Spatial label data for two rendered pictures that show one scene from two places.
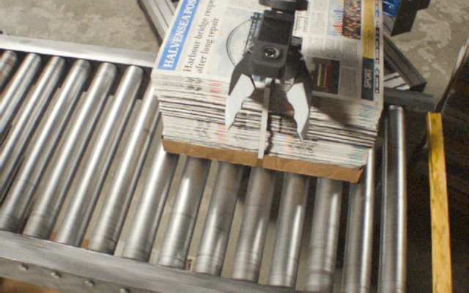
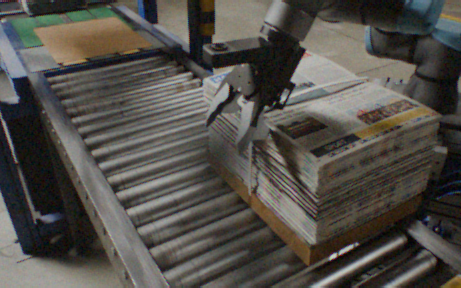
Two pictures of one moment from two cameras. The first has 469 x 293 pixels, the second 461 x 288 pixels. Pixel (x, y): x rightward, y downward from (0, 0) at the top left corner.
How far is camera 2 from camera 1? 58 cm
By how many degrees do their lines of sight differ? 41
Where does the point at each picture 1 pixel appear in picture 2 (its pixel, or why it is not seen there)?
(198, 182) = (206, 190)
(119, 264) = (107, 193)
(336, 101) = (288, 144)
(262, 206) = (222, 228)
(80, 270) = (86, 182)
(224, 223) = (187, 219)
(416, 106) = (454, 267)
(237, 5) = (303, 74)
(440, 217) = not seen: outside the picture
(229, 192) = (214, 206)
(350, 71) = (327, 135)
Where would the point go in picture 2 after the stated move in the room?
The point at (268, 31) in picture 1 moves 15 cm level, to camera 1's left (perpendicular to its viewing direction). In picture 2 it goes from (240, 42) to (186, 20)
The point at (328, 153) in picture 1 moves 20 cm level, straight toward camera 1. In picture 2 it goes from (289, 213) to (184, 245)
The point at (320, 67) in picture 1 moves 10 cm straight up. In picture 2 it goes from (307, 122) to (314, 69)
